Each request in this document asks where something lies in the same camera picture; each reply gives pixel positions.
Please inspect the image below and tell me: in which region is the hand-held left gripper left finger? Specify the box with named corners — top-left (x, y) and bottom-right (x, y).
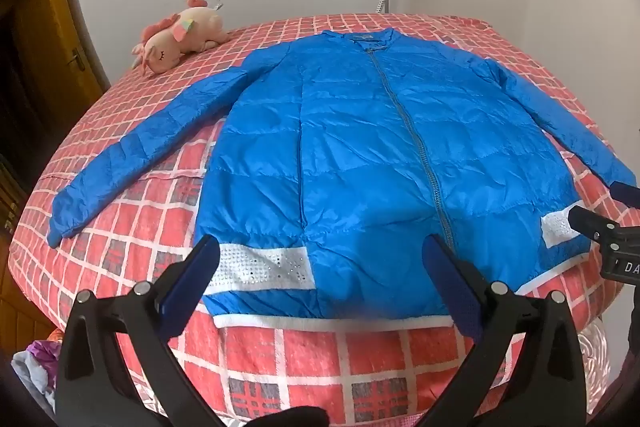
top-left (55, 234), bottom-right (236, 427)

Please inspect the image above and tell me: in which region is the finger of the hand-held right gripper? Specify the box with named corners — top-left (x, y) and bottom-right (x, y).
top-left (568, 205), bottom-right (640, 253)
top-left (611, 181), bottom-right (640, 210)

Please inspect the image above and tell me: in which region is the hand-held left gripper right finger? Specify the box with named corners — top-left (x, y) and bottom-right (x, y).
top-left (422, 234), bottom-right (588, 427)

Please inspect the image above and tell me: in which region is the blue puffer jacket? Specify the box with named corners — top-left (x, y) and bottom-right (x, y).
top-left (46, 28), bottom-right (638, 319)

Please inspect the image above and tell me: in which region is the pile of clothes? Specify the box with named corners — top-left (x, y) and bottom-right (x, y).
top-left (10, 339), bottom-right (65, 414)

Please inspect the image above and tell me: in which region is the pink quilted cloth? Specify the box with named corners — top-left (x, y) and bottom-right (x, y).
top-left (577, 321), bottom-right (627, 419)

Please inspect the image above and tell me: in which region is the red plaid blanket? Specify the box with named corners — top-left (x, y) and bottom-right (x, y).
top-left (7, 12), bottom-right (640, 426)

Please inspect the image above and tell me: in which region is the wooden cabinet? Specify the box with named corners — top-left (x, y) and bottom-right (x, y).
top-left (0, 227), bottom-right (63, 348)

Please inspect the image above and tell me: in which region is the pink plush unicorn toy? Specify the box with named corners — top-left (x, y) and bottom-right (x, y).
top-left (131, 0), bottom-right (232, 75)

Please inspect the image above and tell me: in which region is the wooden door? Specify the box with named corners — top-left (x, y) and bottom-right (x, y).
top-left (0, 0), bottom-right (112, 188)

